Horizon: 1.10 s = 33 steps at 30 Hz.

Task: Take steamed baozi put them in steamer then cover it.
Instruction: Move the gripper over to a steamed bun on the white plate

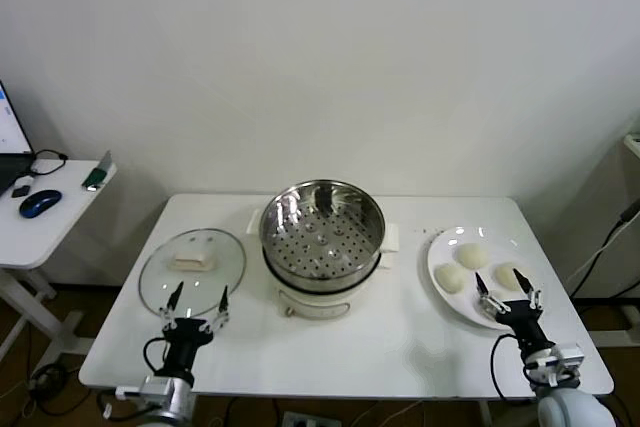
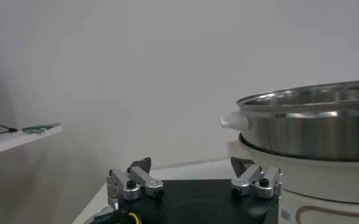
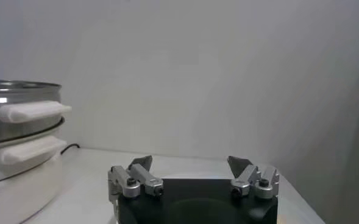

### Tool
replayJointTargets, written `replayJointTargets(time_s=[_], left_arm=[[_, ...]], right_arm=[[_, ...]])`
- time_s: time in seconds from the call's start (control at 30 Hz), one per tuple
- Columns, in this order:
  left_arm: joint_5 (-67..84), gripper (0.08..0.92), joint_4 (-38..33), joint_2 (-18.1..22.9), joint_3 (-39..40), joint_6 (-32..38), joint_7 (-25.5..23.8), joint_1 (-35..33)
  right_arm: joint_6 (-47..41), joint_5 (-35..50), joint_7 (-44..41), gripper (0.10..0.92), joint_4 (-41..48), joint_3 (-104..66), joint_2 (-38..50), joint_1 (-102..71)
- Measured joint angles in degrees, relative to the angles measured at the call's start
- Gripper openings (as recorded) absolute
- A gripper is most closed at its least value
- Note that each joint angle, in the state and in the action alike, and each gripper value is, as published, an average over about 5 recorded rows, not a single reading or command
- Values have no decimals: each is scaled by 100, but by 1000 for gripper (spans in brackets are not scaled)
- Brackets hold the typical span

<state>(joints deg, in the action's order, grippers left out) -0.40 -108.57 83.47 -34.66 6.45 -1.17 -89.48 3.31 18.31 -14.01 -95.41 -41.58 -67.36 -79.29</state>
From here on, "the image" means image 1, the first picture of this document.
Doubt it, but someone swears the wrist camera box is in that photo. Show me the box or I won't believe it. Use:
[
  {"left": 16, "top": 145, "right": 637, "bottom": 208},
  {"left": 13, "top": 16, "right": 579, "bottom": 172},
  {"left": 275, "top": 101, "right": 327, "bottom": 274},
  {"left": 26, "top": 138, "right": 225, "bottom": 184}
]
[
  {"left": 115, "top": 376, "right": 174, "bottom": 400},
  {"left": 547, "top": 343, "right": 586, "bottom": 383}
]

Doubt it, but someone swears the white stand base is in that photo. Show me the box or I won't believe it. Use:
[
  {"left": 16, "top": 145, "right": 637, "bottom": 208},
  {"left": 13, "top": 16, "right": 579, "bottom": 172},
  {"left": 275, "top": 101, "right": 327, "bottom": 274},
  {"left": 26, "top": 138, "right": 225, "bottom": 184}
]
[{"left": 574, "top": 291, "right": 640, "bottom": 348}]

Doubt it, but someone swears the white shelf edge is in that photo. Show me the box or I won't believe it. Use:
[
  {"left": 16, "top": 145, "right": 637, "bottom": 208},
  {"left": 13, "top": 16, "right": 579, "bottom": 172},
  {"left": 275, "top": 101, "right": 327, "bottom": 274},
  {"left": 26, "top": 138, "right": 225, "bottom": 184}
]
[{"left": 622, "top": 131, "right": 640, "bottom": 168}]

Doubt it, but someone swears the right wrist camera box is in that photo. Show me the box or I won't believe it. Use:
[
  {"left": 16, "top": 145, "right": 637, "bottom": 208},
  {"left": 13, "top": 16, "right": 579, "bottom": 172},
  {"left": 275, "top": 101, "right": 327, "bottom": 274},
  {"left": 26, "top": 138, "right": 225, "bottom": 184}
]
[{"left": 547, "top": 343, "right": 586, "bottom": 383}]

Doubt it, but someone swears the green phone stand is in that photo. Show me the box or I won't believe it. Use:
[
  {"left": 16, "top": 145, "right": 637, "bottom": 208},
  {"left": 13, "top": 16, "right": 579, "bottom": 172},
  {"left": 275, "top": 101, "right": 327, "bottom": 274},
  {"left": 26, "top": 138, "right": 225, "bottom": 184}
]
[{"left": 81, "top": 149, "right": 114, "bottom": 193}]

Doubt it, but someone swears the white side table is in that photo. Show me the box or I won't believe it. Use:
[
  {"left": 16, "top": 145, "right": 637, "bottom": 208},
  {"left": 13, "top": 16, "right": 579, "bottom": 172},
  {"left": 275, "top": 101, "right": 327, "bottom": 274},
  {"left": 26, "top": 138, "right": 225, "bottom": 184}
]
[{"left": 0, "top": 157, "right": 119, "bottom": 363}]

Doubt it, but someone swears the white floor power strip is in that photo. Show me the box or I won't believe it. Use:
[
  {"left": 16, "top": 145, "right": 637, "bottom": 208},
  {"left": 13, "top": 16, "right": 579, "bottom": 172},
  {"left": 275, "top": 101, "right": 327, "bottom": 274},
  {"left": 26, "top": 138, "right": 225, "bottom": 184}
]
[{"left": 282, "top": 410, "right": 344, "bottom": 427}]

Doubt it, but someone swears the round glass pot lid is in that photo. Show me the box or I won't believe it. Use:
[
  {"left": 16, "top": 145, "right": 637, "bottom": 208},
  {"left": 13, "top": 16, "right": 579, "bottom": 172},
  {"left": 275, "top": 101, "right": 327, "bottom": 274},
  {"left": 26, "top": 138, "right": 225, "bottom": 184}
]
[{"left": 138, "top": 227, "right": 248, "bottom": 319}]

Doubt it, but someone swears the blue computer mouse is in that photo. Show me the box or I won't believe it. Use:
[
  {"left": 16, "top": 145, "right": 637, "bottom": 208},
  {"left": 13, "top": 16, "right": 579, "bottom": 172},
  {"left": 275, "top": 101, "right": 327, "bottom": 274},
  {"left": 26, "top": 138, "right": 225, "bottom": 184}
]
[{"left": 18, "top": 188, "right": 63, "bottom": 220}]

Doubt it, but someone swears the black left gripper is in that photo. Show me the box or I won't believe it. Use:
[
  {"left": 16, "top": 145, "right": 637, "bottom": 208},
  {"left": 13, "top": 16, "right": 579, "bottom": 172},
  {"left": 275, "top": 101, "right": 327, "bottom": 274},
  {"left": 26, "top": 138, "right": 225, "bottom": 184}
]
[{"left": 158, "top": 280, "right": 231, "bottom": 374}]

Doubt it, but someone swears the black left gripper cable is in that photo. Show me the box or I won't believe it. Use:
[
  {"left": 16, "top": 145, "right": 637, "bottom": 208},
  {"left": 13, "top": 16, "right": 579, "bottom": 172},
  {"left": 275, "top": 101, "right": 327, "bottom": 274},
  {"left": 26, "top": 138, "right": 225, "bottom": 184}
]
[{"left": 143, "top": 336, "right": 171, "bottom": 376}]

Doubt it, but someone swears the perforated steel steamer basket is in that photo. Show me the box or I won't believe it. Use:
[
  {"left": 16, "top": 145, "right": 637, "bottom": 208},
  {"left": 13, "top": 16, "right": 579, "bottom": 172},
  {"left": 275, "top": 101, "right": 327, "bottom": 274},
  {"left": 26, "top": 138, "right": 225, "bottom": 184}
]
[{"left": 246, "top": 178, "right": 404, "bottom": 293}]

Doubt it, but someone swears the black laptop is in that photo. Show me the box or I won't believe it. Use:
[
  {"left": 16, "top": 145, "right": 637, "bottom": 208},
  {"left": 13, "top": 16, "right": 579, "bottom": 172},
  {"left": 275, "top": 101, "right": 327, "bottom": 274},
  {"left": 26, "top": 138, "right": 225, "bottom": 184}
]
[{"left": 0, "top": 79, "right": 36, "bottom": 198}]

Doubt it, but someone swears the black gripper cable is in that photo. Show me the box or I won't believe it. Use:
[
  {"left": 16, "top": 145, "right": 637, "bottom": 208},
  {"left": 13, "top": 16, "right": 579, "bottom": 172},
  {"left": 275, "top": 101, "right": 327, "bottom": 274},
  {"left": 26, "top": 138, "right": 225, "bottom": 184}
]
[
  {"left": 490, "top": 334, "right": 536, "bottom": 403},
  {"left": 143, "top": 336, "right": 171, "bottom": 376}
]

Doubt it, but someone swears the floor cable bundle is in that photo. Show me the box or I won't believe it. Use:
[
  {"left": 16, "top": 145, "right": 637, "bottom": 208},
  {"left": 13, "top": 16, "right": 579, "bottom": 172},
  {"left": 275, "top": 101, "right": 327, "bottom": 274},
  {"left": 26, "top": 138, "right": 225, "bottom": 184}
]
[{"left": 27, "top": 361, "right": 71, "bottom": 418}]

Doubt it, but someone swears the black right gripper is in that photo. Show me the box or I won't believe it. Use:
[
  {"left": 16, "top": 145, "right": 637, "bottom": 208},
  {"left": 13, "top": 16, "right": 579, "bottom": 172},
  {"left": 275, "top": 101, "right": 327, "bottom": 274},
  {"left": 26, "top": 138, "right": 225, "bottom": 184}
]
[{"left": 475, "top": 269, "right": 554, "bottom": 354}]

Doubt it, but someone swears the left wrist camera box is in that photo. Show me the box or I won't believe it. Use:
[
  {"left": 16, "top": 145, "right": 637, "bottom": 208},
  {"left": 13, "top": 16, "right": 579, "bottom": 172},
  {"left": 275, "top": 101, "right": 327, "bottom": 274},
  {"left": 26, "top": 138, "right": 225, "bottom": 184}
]
[{"left": 115, "top": 376, "right": 174, "bottom": 400}]

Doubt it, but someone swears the white electric cooker pot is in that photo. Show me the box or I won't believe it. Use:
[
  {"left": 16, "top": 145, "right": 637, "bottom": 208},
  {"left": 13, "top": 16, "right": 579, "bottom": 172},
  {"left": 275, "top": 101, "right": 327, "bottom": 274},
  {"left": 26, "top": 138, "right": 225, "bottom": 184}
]
[{"left": 262, "top": 246, "right": 396, "bottom": 321}]

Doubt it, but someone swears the white round plate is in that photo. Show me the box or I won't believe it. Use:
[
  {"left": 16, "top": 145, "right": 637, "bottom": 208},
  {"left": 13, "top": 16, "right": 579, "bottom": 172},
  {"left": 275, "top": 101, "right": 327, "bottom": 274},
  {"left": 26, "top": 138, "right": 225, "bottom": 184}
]
[{"left": 426, "top": 225, "right": 549, "bottom": 332}]

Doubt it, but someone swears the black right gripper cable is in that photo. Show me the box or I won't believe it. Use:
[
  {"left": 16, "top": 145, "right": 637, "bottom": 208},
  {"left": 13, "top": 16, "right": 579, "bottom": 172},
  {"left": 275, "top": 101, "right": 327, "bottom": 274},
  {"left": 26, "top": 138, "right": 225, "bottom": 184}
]
[{"left": 490, "top": 334, "right": 536, "bottom": 403}]

